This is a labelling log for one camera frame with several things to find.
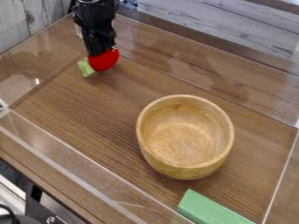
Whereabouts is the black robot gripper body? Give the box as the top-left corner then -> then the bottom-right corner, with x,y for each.
70,0 -> 118,39

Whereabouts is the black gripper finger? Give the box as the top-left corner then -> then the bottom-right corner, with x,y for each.
81,29 -> 104,57
98,30 -> 117,52

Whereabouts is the red plush strawberry toy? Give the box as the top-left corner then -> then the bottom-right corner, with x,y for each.
77,49 -> 120,77

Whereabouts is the wooden bowl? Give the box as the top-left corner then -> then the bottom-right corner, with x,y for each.
134,94 -> 234,180

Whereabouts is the green rectangular block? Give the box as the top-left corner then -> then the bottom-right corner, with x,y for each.
177,189 -> 256,224

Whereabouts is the clear acrylic tray wall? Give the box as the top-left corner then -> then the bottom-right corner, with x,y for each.
0,101 -> 192,224

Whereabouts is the black table leg bracket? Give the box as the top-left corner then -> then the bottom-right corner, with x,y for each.
23,185 -> 67,224

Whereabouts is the black cable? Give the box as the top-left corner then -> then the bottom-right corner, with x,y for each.
0,204 -> 21,224

